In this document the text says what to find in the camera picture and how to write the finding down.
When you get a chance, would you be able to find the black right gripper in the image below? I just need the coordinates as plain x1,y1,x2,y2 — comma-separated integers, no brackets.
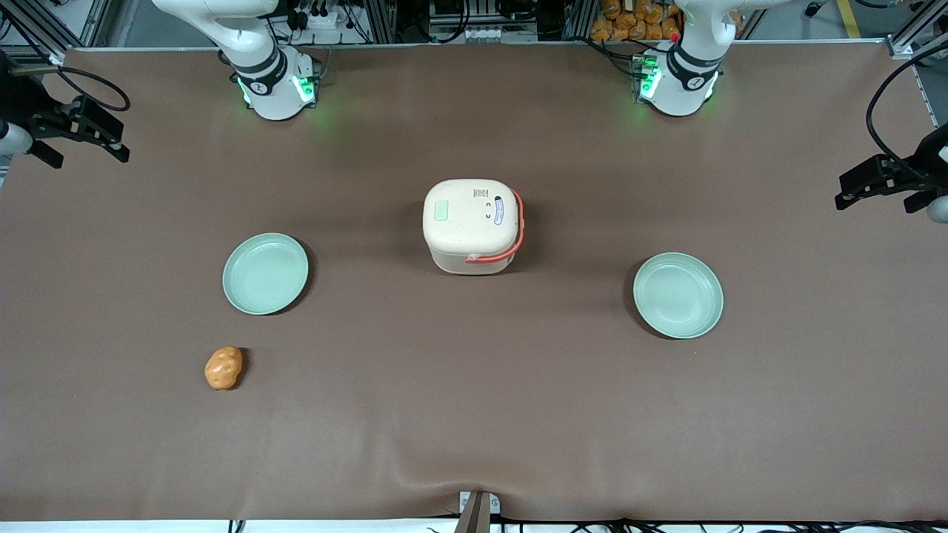
0,70,131,163

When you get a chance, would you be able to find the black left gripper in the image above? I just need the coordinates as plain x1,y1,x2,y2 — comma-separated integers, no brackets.
835,124,948,212

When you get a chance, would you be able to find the cream rice cooker orange handle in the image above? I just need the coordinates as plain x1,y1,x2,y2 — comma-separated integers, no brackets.
422,178,526,276

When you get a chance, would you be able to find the pale green round plate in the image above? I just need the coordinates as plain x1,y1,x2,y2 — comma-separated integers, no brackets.
222,232,310,316
632,252,724,340

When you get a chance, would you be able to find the white power strip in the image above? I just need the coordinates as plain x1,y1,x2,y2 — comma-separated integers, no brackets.
293,0,350,32

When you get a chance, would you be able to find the orange brown potato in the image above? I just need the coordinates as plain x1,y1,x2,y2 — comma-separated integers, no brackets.
204,346,244,391

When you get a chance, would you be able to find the pile of orange breads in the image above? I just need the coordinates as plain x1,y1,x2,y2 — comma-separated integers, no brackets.
590,0,682,43

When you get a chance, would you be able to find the brown table mat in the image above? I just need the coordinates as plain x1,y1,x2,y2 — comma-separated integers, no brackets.
0,43,948,523

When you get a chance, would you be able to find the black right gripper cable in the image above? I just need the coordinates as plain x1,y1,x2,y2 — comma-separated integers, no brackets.
33,66,132,113

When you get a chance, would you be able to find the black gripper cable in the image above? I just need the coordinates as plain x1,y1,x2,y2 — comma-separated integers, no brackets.
33,66,132,113
865,38,948,186

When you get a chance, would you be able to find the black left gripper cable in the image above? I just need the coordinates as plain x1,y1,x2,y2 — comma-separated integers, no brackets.
865,38,948,186

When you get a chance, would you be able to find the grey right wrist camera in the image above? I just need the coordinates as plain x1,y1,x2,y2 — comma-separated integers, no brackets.
0,121,35,157

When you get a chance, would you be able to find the aluminium frame post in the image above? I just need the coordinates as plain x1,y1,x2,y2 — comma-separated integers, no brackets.
0,0,112,64
885,0,948,60

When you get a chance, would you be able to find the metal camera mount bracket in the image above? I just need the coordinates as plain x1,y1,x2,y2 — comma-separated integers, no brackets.
453,490,501,533

